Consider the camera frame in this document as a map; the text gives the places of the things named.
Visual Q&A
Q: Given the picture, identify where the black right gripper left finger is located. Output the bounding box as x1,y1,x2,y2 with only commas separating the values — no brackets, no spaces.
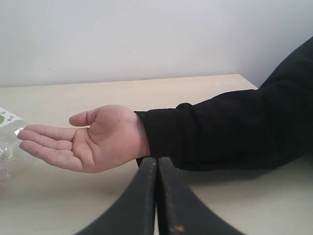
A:
78,158,157,235

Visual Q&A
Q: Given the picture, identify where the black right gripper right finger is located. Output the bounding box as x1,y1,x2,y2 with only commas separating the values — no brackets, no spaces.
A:
157,157,241,235

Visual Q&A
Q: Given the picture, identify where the black sleeved forearm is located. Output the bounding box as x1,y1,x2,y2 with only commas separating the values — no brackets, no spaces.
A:
138,40,313,171

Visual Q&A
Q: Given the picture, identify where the green apple label tea bottle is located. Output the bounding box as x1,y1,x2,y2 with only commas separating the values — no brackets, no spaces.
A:
0,108,36,187

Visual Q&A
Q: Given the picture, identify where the open bare palm hand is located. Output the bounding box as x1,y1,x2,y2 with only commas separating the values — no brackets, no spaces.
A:
18,105,150,173

